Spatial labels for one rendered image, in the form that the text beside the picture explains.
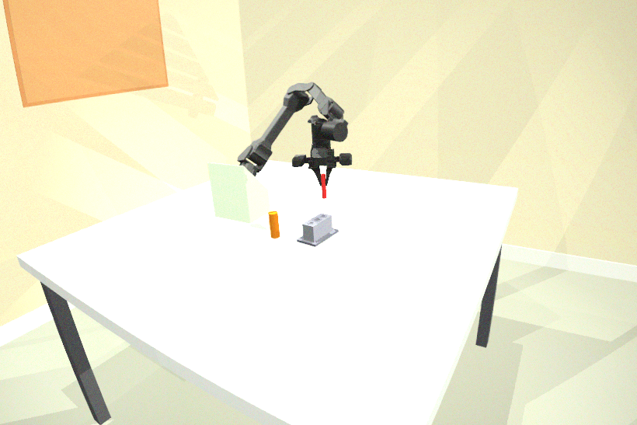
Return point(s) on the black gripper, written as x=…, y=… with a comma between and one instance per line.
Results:
x=343, y=159

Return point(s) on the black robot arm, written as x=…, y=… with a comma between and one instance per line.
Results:
x=334, y=128

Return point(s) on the orange cylinder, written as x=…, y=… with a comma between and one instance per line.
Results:
x=274, y=225

